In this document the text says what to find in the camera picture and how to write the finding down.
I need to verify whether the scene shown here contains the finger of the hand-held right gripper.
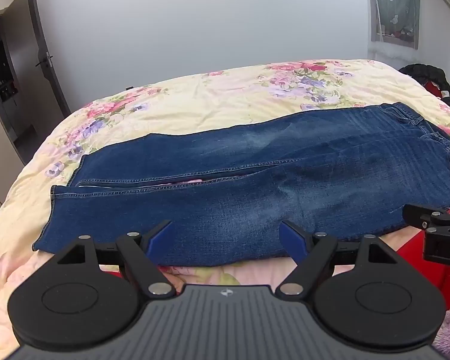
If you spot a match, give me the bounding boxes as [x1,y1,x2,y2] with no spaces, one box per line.
[402,203,450,234]

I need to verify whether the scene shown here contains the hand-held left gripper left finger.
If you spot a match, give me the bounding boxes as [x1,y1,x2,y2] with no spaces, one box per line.
[56,220,174,298]

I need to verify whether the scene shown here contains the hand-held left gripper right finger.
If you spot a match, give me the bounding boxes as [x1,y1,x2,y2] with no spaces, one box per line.
[279,220,398,297]

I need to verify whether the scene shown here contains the blue denim pants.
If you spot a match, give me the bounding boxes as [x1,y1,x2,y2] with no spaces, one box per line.
[32,102,450,268]

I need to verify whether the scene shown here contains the red cloth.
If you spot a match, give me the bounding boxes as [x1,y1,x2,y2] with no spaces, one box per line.
[377,228,450,309]

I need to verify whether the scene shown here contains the black jacket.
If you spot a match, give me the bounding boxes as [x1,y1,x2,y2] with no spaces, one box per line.
[398,63,450,115]

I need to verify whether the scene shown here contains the floral quilt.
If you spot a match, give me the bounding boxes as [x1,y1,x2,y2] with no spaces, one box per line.
[0,59,450,308]

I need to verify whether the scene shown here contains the window with printed curtain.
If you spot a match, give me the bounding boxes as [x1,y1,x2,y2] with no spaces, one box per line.
[364,0,423,50]

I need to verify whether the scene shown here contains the grey door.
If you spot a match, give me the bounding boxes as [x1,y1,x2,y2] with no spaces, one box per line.
[25,0,73,118]

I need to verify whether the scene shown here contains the door handle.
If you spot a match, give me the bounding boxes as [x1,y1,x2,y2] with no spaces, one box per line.
[35,50,55,69]

